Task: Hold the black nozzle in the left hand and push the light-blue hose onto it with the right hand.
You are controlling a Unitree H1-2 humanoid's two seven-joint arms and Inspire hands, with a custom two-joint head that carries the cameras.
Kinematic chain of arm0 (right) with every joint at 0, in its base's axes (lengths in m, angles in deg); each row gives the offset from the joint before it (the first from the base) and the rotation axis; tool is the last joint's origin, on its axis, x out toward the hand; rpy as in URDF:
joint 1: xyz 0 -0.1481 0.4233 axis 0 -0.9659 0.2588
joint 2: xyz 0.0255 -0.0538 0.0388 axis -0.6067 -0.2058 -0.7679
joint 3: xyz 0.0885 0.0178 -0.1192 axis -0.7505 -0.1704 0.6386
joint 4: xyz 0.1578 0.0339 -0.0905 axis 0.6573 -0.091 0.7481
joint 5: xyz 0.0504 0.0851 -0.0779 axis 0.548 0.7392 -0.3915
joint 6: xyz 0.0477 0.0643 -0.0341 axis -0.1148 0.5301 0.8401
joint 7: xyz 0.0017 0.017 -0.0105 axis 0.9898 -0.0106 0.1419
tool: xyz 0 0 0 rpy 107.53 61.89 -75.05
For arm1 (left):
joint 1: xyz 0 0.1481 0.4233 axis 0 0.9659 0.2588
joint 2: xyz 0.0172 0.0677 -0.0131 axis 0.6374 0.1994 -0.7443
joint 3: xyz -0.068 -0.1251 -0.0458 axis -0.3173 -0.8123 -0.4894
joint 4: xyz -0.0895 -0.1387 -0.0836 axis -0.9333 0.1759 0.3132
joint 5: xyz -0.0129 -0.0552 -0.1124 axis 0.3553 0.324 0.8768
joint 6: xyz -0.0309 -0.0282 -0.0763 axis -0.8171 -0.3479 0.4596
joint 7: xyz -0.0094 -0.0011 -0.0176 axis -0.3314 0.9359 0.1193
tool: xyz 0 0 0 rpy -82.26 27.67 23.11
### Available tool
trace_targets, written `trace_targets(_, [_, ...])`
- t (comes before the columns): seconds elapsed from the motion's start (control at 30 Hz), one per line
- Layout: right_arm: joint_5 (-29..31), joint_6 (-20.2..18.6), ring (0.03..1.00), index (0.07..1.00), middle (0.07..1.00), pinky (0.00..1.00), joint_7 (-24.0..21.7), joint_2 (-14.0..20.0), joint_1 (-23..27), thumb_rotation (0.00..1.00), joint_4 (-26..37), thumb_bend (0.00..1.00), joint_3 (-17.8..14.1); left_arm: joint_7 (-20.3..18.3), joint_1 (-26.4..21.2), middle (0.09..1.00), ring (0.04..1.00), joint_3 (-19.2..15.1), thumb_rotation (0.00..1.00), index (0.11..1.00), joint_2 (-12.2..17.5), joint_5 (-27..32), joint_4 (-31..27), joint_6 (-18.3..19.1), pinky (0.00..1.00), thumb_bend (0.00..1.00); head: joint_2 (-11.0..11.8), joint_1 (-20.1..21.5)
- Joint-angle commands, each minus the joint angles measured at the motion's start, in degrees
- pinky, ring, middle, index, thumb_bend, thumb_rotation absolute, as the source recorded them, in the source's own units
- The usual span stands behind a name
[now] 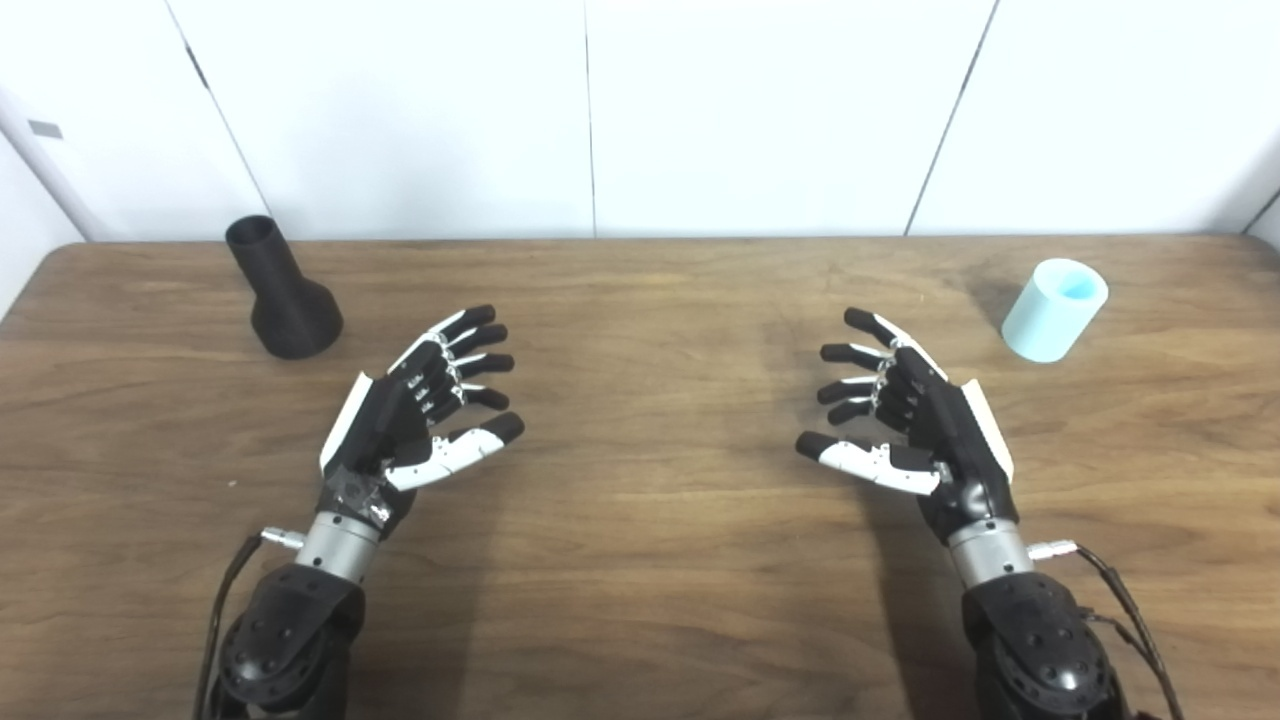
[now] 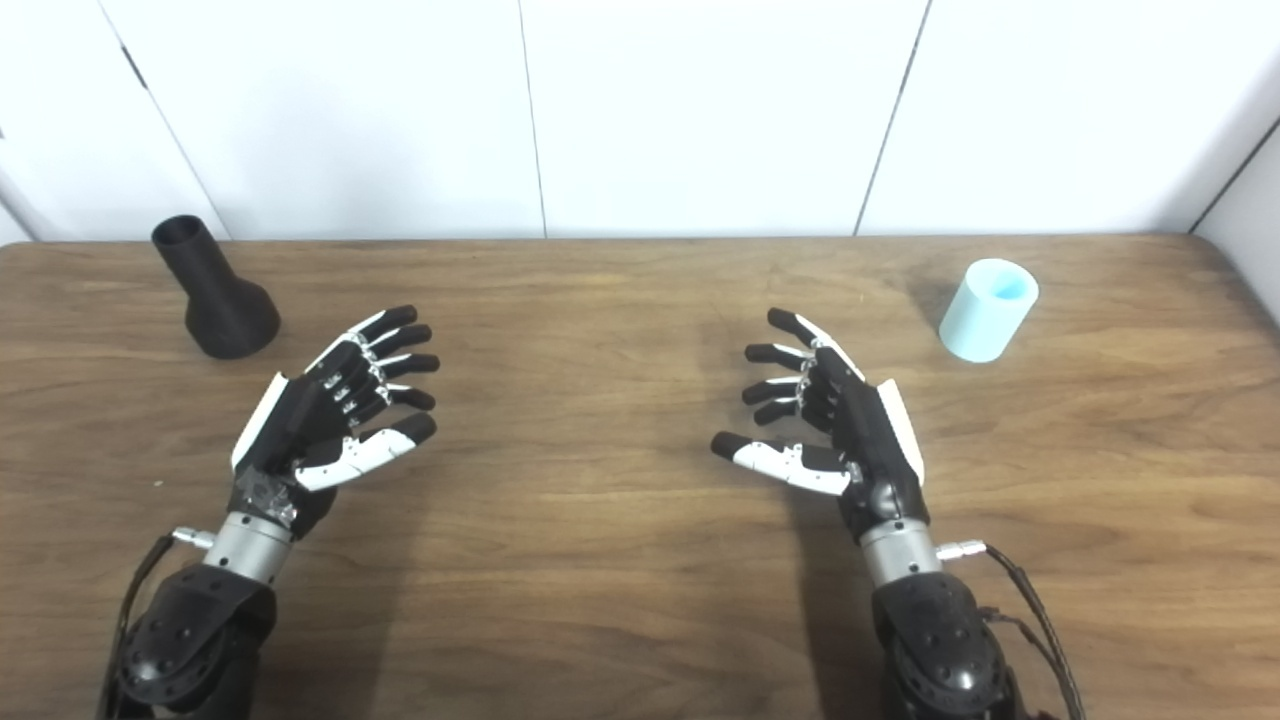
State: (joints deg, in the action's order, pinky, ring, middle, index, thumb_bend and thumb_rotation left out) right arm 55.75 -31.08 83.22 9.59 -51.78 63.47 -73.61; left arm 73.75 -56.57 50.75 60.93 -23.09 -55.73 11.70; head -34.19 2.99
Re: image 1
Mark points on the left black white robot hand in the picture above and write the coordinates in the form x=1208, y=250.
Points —
x=385, y=420

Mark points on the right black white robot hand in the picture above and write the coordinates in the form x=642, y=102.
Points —
x=950, y=430

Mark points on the black funnel-shaped nozzle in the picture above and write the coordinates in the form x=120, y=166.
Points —
x=290, y=310

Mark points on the small black wall seam hinge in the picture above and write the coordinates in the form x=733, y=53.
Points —
x=197, y=68

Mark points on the small grey wall label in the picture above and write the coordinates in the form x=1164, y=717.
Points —
x=45, y=129

